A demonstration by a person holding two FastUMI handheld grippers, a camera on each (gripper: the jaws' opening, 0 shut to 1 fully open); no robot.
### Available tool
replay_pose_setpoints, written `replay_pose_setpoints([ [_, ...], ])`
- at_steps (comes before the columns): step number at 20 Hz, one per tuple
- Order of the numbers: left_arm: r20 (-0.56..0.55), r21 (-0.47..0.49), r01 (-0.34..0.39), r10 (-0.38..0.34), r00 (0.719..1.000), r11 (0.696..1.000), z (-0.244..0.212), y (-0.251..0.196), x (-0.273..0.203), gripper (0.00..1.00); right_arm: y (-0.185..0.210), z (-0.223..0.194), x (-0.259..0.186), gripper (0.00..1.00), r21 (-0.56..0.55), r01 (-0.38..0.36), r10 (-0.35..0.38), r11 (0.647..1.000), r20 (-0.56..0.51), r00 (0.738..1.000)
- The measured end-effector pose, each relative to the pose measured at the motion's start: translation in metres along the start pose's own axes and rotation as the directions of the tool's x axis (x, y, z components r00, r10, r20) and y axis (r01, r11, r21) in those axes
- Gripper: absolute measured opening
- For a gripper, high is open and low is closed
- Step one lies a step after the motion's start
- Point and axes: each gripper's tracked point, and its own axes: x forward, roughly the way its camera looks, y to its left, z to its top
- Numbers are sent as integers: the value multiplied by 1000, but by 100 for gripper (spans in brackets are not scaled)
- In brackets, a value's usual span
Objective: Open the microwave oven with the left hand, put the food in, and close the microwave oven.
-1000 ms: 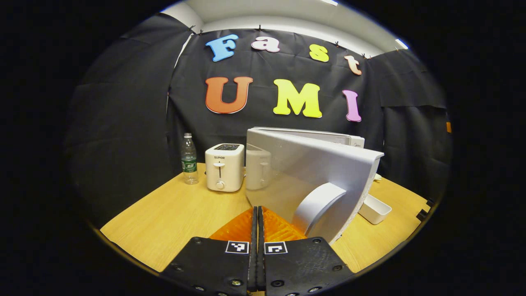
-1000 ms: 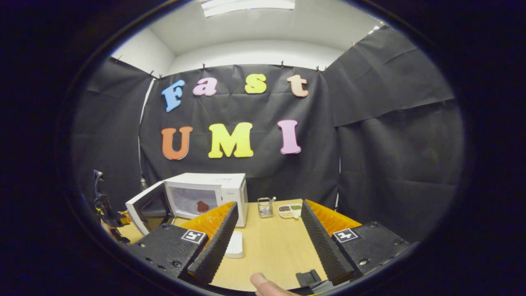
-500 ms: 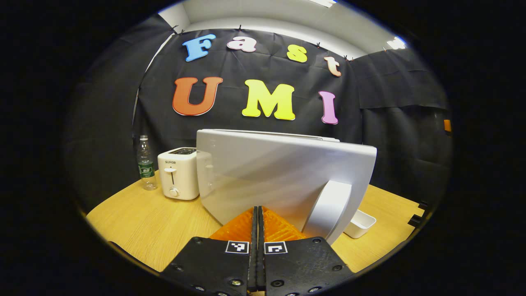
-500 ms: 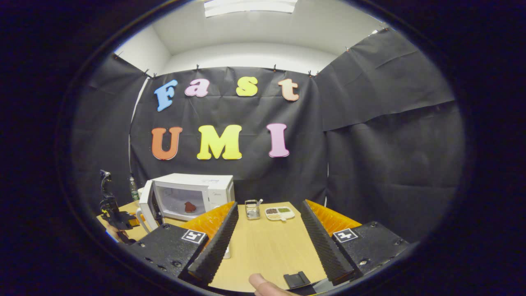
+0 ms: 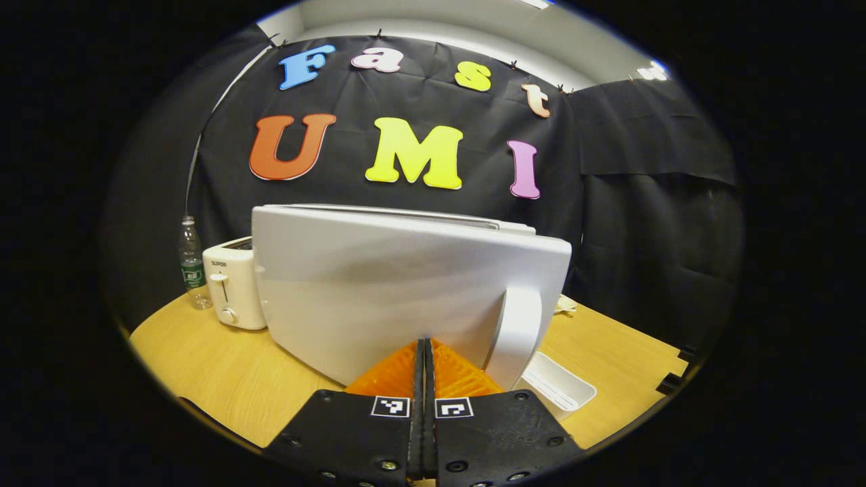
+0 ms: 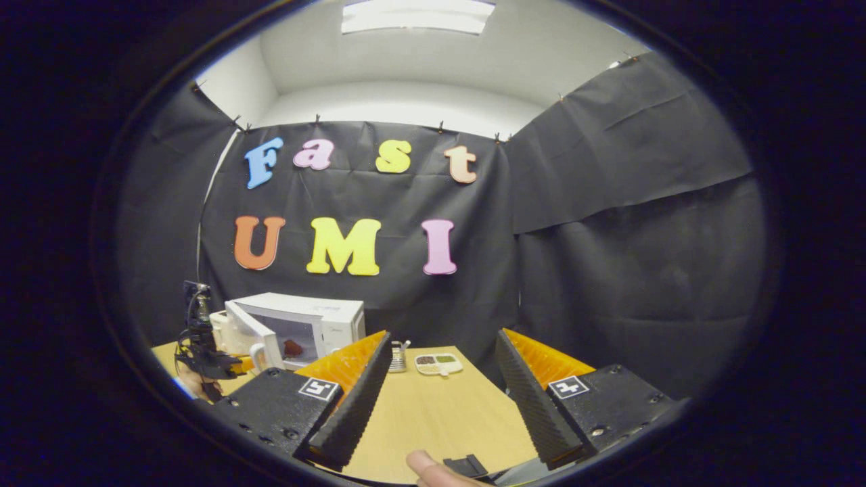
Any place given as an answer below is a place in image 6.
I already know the white divided seasoning tray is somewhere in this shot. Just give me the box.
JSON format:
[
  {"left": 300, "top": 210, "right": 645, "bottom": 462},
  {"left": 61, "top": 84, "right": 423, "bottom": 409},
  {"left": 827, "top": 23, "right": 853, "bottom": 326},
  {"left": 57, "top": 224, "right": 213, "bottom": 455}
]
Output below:
[{"left": 414, "top": 353, "right": 465, "bottom": 377}]

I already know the ceiling light panel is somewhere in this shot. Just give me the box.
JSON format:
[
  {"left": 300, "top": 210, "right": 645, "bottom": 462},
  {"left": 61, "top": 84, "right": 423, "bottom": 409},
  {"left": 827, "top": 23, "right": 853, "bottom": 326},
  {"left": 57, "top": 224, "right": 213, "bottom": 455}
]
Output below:
[{"left": 340, "top": 0, "right": 497, "bottom": 36}]

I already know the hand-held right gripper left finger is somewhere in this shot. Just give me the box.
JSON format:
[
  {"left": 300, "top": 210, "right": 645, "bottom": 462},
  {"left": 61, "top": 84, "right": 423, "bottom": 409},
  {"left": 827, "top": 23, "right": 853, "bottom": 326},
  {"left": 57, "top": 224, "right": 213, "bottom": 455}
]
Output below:
[{"left": 212, "top": 330, "right": 394, "bottom": 473}]

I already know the white microwave oven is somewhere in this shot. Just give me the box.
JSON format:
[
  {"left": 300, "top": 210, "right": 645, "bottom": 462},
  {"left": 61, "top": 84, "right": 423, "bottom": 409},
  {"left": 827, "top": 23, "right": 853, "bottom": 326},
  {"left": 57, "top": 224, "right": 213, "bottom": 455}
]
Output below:
[{"left": 223, "top": 292, "right": 367, "bottom": 372}]

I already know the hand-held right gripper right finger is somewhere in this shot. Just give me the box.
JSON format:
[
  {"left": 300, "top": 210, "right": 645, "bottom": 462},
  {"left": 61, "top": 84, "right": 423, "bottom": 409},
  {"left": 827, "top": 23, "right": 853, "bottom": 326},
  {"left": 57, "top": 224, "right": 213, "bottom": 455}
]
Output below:
[{"left": 493, "top": 329, "right": 678, "bottom": 472}]

